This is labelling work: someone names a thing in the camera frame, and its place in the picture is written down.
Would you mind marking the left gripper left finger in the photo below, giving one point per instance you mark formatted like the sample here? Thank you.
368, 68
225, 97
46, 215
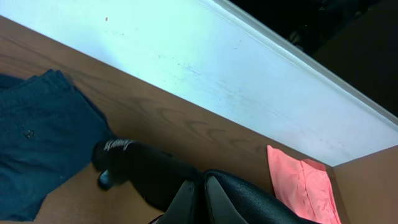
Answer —
183, 206

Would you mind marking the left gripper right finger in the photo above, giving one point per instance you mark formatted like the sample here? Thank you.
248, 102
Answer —
221, 209

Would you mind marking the black orange patterned jersey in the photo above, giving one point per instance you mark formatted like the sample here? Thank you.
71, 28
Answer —
157, 177

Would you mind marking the coral pink shirt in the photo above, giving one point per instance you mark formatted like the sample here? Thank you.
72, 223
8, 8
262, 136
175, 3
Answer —
304, 186

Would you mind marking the folded navy blue shorts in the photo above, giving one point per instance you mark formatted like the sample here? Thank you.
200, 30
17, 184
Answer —
48, 131

